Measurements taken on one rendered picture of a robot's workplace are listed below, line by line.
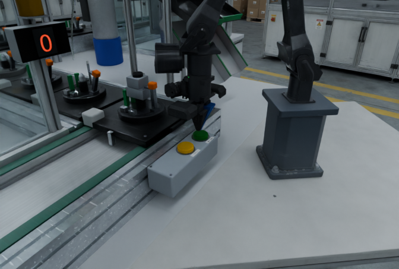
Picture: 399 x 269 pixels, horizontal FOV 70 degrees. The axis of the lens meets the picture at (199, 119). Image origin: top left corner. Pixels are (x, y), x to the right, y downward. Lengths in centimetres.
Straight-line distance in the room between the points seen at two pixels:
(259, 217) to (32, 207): 48
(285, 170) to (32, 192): 61
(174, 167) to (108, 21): 122
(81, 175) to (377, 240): 66
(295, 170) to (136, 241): 43
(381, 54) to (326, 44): 73
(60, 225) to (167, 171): 22
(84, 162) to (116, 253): 26
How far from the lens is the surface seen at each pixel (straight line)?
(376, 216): 78
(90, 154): 81
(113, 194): 61
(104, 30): 174
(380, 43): 467
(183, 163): 66
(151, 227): 66
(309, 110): 71
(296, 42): 69
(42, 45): 75
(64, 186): 73
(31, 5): 75
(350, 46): 475
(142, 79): 82
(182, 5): 104
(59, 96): 109
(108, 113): 89
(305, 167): 81
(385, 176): 92
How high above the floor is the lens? 134
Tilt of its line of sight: 27 degrees down
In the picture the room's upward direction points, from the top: straight up
